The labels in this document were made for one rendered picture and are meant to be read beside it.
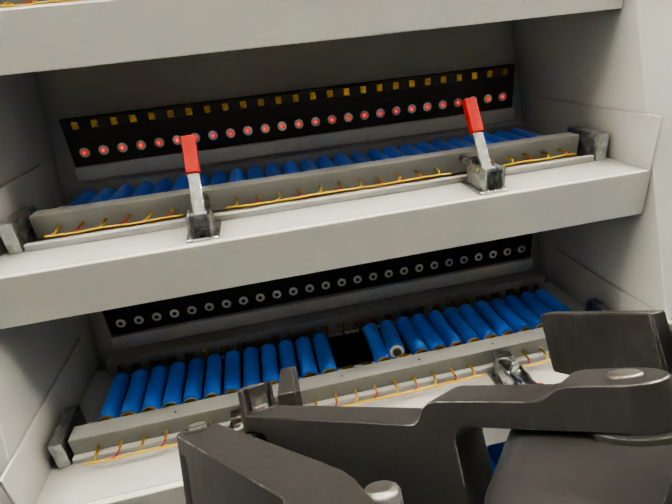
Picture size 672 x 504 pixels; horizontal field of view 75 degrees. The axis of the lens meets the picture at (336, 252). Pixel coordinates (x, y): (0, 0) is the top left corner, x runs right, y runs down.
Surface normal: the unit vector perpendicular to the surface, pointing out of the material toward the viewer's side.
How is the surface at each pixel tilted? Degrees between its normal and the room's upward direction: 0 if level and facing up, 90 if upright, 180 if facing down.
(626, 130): 90
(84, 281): 111
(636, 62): 90
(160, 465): 21
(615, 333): 90
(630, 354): 90
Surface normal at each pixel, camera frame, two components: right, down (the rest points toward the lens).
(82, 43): 0.19, 0.41
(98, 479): -0.10, -0.90
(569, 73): -0.98, 0.17
